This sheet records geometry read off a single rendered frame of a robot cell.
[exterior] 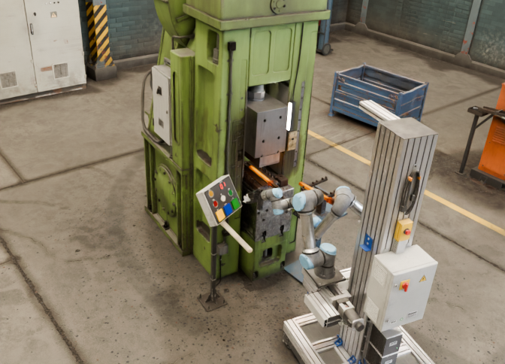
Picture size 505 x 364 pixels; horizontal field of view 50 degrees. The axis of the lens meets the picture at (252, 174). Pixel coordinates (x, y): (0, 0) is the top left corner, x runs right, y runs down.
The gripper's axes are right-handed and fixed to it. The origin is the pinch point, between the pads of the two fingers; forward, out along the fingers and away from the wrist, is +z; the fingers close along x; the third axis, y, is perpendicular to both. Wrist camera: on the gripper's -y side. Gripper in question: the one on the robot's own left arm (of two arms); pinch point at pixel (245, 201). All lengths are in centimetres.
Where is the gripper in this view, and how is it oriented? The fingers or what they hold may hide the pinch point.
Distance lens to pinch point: 416.9
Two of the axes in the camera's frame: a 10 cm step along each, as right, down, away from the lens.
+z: -7.5, 1.7, 6.3
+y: -3.8, -9.0, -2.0
